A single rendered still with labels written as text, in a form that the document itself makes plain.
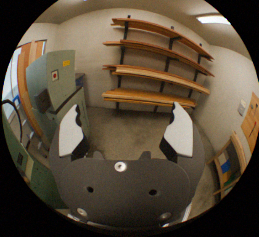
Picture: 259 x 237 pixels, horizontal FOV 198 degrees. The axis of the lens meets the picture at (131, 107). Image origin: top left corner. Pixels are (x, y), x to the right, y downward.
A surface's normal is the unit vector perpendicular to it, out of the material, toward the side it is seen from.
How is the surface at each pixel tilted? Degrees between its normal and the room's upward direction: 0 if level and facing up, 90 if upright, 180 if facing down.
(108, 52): 90
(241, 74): 90
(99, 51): 90
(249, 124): 90
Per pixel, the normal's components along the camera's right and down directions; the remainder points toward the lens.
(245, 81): -0.99, -0.08
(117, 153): 0.13, -0.83
